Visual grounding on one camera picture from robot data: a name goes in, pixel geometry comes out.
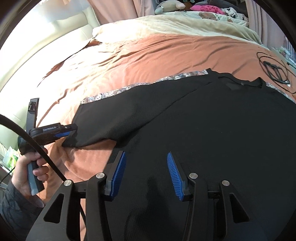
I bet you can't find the orange bed blanket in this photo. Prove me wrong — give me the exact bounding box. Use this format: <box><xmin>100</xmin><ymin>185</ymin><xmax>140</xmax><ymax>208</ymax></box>
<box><xmin>36</xmin><ymin>33</ymin><xmax>296</xmax><ymax>241</ymax></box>

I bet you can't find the pink curtain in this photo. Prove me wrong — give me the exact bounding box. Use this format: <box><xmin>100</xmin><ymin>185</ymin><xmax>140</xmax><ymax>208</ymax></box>
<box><xmin>88</xmin><ymin>0</ymin><xmax>156</xmax><ymax>24</ymax></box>

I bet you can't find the black knit garment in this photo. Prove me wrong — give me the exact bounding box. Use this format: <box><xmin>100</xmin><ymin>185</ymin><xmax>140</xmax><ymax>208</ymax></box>
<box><xmin>62</xmin><ymin>68</ymin><xmax>296</xmax><ymax>241</ymax></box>

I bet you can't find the person's left forearm sleeve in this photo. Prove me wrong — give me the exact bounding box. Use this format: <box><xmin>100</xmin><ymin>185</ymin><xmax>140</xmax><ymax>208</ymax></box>
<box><xmin>1</xmin><ymin>182</ymin><xmax>45</xmax><ymax>240</ymax></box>

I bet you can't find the floral patterned cloth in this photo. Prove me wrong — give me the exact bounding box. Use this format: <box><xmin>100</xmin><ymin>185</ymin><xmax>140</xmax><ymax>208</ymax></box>
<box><xmin>79</xmin><ymin>69</ymin><xmax>295</xmax><ymax>110</ymax></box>

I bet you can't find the grey plush toy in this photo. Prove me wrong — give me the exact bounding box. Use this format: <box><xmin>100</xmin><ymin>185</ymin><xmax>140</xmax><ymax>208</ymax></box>
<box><xmin>154</xmin><ymin>0</ymin><xmax>186</xmax><ymax>15</ymax></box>

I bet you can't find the black coiled cable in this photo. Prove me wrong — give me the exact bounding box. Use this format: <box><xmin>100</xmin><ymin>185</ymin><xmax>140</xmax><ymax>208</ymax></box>
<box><xmin>256</xmin><ymin>52</ymin><xmax>296</xmax><ymax>95</ymax></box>

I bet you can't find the pink garment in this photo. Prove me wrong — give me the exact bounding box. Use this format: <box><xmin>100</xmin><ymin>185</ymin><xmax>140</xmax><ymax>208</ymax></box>
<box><xmin>190</xmin><ymin>5</ymin><xmax>225</xmax><ymax>15</ymax></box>

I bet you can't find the white patterned bedding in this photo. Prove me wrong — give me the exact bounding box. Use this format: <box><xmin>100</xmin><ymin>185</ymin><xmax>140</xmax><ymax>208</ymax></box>
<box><xmin>164</xmin><ymin>8</ymin><xmax>249</xmax><ymax>27</ymax></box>

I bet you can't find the person's left hand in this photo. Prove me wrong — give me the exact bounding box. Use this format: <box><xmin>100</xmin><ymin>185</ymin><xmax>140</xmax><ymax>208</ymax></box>
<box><xmin>11</xmin><ymin>152</ymin><xmax>49</xmax><ymax>199</ymax></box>

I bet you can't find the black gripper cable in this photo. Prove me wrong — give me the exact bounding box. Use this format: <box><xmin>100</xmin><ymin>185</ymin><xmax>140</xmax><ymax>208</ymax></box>
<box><xmin>0</xmin><ymin>113</ymin><xmax>87</xmax><ymax>229</ymax></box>

